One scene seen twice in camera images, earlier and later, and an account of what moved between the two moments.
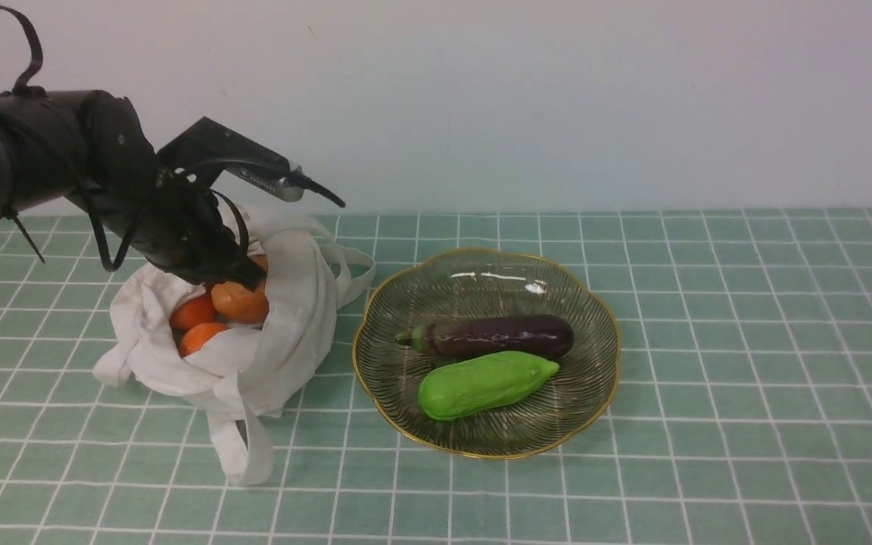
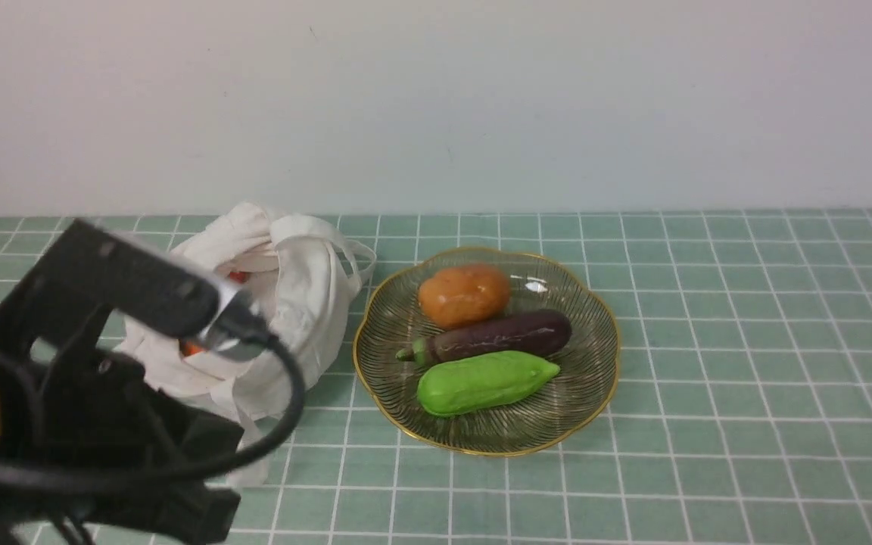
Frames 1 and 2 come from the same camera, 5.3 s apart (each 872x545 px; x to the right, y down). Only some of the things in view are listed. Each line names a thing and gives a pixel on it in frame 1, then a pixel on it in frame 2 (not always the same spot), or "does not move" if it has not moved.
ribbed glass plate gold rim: [459, 284] does not move
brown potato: [238, 304] to [455, 296]
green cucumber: [462, 388] does not move
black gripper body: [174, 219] to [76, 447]
